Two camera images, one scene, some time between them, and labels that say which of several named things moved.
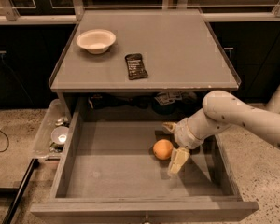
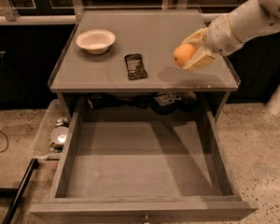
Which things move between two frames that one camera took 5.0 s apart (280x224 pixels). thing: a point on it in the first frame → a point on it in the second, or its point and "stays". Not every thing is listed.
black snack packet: (135, 66) stays
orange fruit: (162, 148) → (183, 53)
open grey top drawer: (106, 170) stays
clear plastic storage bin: (53, 132) stays
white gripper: (181, 135) → (218, 36)
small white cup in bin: (60, 134) stays
